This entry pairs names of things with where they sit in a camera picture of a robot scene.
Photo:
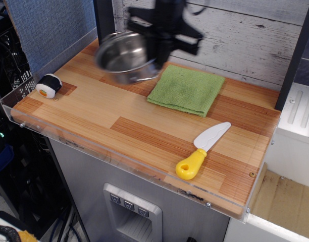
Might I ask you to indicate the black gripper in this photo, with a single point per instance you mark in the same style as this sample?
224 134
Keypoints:
165 30

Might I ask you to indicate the metal pot with handles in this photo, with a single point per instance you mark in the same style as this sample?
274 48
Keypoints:
123 58

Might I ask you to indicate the green cloth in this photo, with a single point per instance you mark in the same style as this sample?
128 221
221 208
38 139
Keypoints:
186 90

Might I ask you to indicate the plush sushi roll toy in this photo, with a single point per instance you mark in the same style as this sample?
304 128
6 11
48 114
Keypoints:
49 85

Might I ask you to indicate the black plastic crate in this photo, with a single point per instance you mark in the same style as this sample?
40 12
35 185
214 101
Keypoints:
14 67

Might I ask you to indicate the clear acrylic table guard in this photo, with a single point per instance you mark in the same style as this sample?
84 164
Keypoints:
97 122

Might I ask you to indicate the silver toy fridge dispenser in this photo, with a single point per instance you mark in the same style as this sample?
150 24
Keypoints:
133 218

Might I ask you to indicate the white toy sink unit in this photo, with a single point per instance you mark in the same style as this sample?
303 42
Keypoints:
279 207

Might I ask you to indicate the yellow object bottom left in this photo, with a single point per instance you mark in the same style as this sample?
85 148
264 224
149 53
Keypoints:
25 236

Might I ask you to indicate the black left shelf post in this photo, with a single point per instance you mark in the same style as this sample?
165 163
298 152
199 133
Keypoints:
104 16

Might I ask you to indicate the black shelf post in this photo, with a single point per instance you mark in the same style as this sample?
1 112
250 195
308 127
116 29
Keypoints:
294 64
104 16

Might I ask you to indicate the yellow handled toy knife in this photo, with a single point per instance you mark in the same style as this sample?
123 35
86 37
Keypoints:
188 168

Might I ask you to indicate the black right shelf post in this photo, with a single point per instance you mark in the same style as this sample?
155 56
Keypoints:
294 64

